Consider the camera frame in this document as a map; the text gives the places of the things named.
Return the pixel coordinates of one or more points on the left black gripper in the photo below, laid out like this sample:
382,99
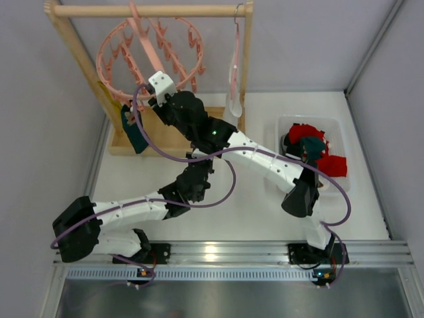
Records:
205,163

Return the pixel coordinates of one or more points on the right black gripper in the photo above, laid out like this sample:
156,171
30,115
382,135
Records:
159,108

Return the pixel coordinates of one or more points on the dark green sock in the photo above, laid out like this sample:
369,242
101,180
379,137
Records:
131,129
312,148

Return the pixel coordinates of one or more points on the pink round clip hanger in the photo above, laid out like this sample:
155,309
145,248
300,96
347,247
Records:
151,36

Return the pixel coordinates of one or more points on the red sock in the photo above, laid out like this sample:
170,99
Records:
333,166
299,131

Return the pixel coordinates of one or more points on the yellow sock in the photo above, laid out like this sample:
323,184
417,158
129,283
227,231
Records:
115,103

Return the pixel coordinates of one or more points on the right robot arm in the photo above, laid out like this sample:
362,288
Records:
211,137

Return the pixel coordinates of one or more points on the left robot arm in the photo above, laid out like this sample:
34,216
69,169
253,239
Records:
87,227

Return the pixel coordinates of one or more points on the white cloth on hanger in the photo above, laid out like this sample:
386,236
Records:
233,109

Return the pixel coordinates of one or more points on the pink metal-hook hanger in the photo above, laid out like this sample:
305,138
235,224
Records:
235,61

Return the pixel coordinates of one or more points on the wooden clothes rack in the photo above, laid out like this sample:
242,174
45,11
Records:
60,16

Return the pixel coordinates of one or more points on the black white striped sock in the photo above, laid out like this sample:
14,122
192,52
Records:
291,150

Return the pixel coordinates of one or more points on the white plastic basket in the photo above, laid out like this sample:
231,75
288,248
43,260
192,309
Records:
332,133

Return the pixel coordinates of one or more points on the aluminium mounting rail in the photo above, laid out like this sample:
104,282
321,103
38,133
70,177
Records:
374,253

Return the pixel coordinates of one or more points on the white slotted cable duct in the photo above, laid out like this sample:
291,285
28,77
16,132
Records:
200,274

